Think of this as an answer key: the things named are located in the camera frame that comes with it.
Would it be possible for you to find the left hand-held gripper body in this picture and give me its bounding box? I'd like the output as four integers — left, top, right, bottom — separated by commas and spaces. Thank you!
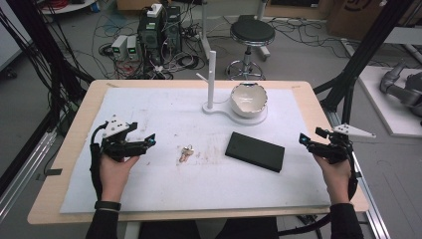
99, 114, 147, 163

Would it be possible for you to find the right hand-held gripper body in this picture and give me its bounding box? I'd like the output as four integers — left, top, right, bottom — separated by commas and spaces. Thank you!
310, 122, 377, 165

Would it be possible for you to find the bunch of keys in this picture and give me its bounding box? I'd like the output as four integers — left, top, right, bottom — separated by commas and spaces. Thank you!
178, 143, 195, 163

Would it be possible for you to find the black wallet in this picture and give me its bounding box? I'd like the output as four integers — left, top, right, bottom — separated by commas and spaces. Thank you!
224, 131, 286, 173

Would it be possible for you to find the white bowl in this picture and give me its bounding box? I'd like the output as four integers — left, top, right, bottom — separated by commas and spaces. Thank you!
229, 82, 269, 120

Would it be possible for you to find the white key stand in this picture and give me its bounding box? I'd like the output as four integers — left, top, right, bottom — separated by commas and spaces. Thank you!
195, 50, 269, 126

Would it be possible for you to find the person's right hand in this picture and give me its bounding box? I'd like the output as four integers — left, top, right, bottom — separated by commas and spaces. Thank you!
313, 153, 352, 205

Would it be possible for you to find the person's left hand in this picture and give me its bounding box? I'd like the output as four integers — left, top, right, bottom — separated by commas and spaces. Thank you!
99, 153, 140, 203

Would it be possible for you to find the black wristband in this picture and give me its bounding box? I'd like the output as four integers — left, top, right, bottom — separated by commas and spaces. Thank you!
94, 200, 122, 213

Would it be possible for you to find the white floor board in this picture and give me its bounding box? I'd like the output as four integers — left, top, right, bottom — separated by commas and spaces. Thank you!
357, 65, 422, 138

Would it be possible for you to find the white foam mat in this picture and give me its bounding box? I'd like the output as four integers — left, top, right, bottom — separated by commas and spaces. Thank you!
59, 87, 332, 214

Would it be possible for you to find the grey power supply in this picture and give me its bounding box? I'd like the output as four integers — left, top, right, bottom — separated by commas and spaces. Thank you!
110, 34, 128, 61
126, 35, 140, 62

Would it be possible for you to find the large black computer tower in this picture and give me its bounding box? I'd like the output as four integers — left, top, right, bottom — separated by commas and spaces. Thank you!
137, 9, 165, 64

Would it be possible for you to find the slim black computer tower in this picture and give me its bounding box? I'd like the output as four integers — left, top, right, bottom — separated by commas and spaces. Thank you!
164, 5, 183, 53

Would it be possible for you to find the cardboard box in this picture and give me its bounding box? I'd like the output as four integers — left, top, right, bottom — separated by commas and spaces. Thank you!
326, 0, 422, 41

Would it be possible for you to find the white power strip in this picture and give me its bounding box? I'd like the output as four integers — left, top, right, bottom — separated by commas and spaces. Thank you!
146, 3, 163, 18

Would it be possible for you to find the black round stool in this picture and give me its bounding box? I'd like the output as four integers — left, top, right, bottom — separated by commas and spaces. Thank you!
225, 19, 277, 82

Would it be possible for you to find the left hand-held gripper cable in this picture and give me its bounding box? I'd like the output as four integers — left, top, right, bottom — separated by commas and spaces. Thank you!
89, 120, 108, 202

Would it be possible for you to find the hand-held gripper cable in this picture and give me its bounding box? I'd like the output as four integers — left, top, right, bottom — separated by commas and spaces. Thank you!
278, 140, 360, 237
89, 120, 108, 202

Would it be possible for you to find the right hand-held gripper cable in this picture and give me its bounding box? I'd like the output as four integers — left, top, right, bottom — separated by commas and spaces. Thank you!
278, 140, 360, 237

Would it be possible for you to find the aluminium rail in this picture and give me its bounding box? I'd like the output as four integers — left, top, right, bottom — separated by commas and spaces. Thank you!
0, 128, 58, 220
322, 109, 391, 239

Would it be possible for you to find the tangle of floor cables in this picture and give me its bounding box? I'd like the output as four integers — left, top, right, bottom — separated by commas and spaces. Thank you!
71, 6, 207, 81

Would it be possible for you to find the black frame strut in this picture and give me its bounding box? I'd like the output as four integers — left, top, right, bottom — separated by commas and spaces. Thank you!
313, 0, 416, 143

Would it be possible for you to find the black cable bundle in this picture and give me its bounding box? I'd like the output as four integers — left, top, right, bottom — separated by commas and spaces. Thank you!
0, 0, 96, 111

